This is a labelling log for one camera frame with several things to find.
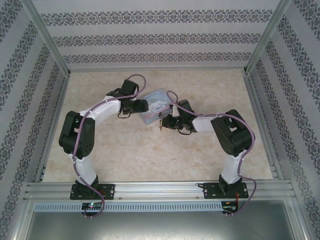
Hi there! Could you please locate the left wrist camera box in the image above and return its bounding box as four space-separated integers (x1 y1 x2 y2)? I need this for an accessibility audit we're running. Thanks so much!
121 78 140 98

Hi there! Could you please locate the aluminium frame post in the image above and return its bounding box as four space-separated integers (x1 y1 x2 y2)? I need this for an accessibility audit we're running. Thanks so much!
242 0 293 76
21 0 72 76

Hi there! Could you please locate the left controller board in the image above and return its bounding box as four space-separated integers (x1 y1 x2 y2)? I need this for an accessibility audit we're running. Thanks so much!
81 201 105 213

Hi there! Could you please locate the aluminium frame beam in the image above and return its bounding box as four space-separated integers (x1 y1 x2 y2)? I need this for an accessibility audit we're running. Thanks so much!
6 196 35 240
287 194 315 240

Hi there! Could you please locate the blue cartoon tin box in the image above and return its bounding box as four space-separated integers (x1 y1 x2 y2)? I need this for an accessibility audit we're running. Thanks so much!
138 87 177 125

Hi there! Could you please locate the right controller board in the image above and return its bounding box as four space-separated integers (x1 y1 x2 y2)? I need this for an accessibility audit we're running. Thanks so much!
221 201 241 213

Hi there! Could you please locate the aluminium side rail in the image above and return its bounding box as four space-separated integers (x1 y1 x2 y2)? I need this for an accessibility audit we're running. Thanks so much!
33 72 72 183
243 71 286 181

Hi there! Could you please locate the aluminium mounting rail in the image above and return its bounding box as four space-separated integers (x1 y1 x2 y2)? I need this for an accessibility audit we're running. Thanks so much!
23 181 297 201

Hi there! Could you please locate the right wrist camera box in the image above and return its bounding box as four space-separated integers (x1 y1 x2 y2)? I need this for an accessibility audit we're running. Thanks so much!
175 99 195 116

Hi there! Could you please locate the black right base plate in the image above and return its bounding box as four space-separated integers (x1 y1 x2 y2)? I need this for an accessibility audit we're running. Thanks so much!
202 182 250 200

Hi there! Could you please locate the controller board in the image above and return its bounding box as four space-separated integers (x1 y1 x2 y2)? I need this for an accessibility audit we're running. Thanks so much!
221 201 241 213
81 201 105 213

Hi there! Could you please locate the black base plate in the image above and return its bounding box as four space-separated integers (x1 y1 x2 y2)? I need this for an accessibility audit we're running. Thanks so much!
70 183 116 201
202 182 250 200

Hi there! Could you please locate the slotted grey cable duct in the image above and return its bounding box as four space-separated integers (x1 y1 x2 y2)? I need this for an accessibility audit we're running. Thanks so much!
33 201 223 213

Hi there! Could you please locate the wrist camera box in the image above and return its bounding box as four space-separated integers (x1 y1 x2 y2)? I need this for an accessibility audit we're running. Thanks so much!
175 99 195 116
121 78 140 98

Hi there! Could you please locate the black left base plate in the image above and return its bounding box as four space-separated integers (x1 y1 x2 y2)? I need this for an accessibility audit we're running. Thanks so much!
70 183 116 201

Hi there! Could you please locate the sheet metal panel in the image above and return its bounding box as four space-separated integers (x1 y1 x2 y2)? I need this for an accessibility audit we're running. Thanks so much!
24 209 298 240

